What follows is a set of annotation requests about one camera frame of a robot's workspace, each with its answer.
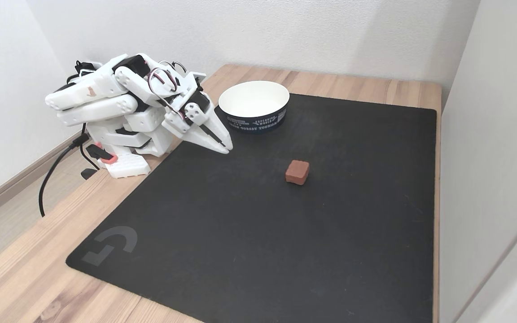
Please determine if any servo wire bundle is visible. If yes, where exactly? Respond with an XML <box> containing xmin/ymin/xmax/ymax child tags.
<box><xmin>147</xmin><ymin>61</ymin><xmax>188</xmax><ymax>110</ymax></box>

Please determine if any brown cube toy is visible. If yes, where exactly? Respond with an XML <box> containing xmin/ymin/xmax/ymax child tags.
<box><xmin>285</xmin><ymin>159</ymin><xmax>310</xmax><ymax>186</ymax></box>

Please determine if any black power cable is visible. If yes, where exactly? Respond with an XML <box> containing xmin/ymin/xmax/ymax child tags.
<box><xmin>39</xmin><ymin>133</ymin><xmax>90</xmax><ymax>218</ymax></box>

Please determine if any black desk mat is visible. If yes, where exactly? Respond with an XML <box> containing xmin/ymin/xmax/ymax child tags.
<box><xmin>66</xmin><ymin>93</ymin><xmax>438</xmax><ymax>323</ymax></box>

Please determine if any wooden baseboard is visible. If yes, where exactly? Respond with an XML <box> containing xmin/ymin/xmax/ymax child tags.
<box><xmin>0</xmin><ymin>130</ymin><xmax>84</xmax><ymax>229</ymax></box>

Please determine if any red and black clamp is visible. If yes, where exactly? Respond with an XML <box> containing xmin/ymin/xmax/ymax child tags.
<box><xmin>80</xmin><ymin>142</ymin><xmax>118</xmax><ymax>181</ymax></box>

